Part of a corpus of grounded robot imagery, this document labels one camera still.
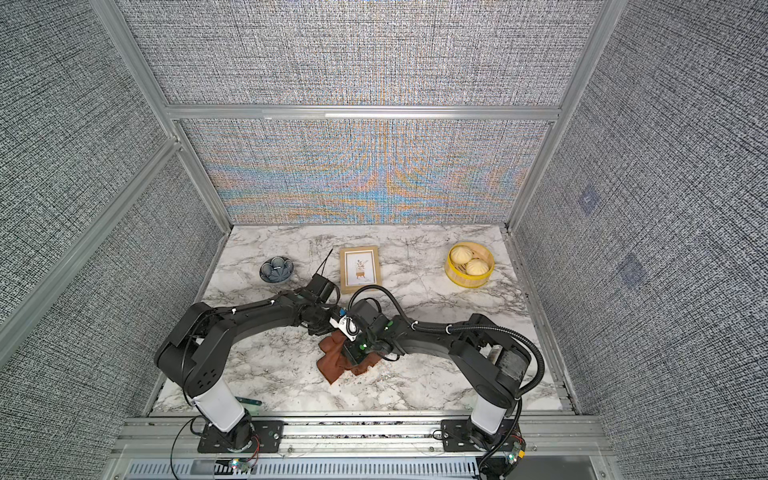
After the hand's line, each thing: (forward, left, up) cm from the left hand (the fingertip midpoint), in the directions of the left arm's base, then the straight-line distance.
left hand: (346, 326), depth 92 cm
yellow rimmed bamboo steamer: (+16, -37, +3) cm, 40 cm away
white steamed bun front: (+17, -44, +5) cm, 47 cm away
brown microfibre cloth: (-12, +2, +3) cm, 12 cm away
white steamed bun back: (+22, -39, +5) cm, 45 cm away
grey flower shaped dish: (+22, +24, +1) cm, 33 cm away
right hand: (-8, +1, +4) cm, 8 cm away
